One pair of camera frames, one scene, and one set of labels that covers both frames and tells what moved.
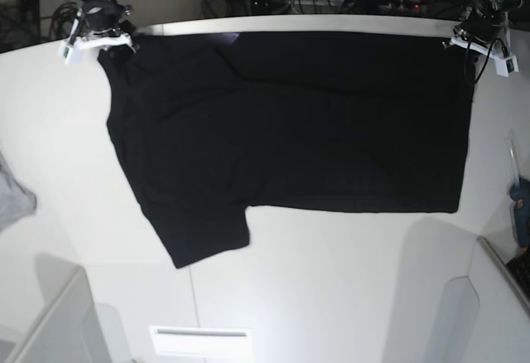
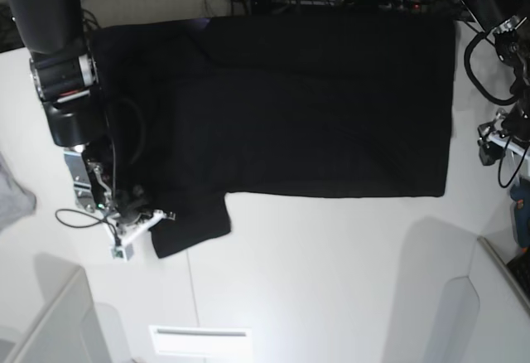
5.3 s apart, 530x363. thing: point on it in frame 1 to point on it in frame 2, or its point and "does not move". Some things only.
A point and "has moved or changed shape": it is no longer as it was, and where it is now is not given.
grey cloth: [16, 201] does not move
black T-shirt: [212, 124] has moved or changed shape
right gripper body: [479, 31] to [511, 128]
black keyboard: [519, 268] does not move
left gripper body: [103, 25] to [131, 215]
